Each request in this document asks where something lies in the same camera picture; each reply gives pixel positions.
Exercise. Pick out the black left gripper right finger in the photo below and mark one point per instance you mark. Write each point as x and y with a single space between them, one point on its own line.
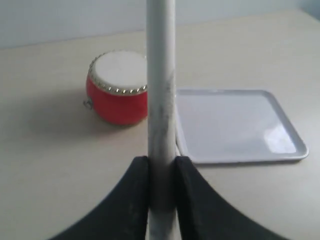
204 215

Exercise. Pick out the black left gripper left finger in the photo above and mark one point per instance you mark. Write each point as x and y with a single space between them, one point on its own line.
123 214

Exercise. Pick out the white drumstick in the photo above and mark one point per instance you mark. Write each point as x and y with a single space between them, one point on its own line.
161 92

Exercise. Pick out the small red drum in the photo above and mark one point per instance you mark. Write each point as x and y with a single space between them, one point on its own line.
116 87

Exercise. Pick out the white plastic tray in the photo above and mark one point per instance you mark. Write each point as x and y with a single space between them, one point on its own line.
235 126

